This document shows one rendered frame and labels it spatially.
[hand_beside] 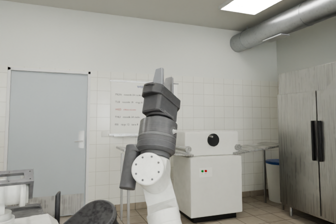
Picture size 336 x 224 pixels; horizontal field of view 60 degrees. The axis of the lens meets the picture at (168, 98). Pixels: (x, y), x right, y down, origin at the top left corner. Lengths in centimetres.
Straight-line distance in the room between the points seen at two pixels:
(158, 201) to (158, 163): 11
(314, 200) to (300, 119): 103
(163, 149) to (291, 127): 383
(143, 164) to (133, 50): 417
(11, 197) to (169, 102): 39
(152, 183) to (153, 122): 14
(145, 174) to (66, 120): 392
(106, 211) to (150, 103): 28
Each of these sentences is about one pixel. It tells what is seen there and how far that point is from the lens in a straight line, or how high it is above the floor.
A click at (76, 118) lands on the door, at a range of 448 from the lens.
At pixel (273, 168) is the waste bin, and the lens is 529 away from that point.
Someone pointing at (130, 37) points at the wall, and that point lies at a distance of 476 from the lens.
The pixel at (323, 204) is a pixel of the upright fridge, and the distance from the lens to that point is 419.
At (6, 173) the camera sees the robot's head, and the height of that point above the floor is 124.
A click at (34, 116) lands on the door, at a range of 448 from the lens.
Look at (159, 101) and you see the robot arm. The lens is 66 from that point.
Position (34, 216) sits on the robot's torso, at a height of 111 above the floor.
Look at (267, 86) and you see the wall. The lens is 583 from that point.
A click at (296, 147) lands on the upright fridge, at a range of 436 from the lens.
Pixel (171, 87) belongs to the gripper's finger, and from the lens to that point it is 74.
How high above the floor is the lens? 134
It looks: 5 degrees up
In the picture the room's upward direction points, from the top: straight up
